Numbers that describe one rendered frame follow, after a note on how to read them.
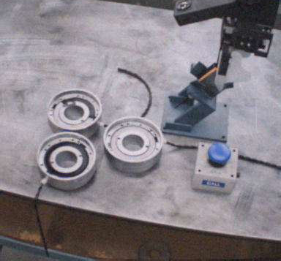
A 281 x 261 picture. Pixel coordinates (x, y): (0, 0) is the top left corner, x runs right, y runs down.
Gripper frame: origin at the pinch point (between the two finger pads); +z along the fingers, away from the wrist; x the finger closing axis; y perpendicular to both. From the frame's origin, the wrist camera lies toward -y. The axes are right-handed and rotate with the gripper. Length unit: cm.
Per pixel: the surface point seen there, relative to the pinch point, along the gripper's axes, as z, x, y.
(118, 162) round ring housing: 9.0, -15.8, -14.8
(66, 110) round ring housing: 9.8, -5.0, -26.8
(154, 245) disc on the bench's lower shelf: 36.1, -16.1, -6.5
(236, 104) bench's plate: 11.9, 5.6, 5.6
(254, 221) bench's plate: 11.9, -22.0, 9.8
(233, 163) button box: 7.4, -13.4, 4.7
